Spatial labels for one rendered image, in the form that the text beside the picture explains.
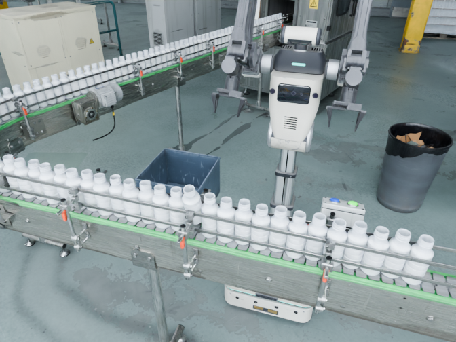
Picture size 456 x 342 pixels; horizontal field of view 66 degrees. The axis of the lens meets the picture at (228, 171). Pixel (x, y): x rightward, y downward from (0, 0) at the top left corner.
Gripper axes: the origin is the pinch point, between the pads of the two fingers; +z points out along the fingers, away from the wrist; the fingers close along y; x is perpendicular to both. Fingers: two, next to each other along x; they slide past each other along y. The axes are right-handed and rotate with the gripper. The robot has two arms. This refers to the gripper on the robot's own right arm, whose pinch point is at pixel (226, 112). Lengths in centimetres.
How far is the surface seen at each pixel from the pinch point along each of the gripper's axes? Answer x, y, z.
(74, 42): 285, -271, -61
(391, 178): 156, 111, 21
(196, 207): -32.5, 2.5, 32.8
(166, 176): 41, -34, 39
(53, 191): -24, -55, 42
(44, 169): -28, -58, 34
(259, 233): -33, 24, 36
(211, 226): -29.3, 8.1, 39.0
